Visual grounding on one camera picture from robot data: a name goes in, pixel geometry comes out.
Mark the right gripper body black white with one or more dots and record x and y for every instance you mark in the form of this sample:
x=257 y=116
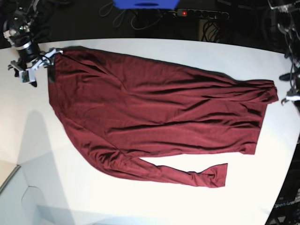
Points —
x=31 y=58

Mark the blue box at table back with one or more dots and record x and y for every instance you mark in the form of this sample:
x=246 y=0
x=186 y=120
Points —
x=145 y=4

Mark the black OpenArm labelled case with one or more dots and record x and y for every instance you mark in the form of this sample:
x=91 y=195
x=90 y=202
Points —
x=286 y=210

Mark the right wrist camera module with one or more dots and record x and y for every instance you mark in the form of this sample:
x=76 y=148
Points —
x=26 y=76

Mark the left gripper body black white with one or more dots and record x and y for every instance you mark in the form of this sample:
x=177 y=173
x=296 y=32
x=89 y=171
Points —
x=293 y=94

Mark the dark red long-sleeve t-shirt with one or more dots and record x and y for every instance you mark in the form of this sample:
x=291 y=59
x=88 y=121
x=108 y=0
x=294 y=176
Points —
x=118 y=109

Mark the black power strip red light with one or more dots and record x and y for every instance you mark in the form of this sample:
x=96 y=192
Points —
x=202 y=14

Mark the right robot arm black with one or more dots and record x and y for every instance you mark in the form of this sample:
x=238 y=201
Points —
x=21 y=30

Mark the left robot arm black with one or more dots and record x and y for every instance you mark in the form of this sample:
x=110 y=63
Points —
x=289 y=26

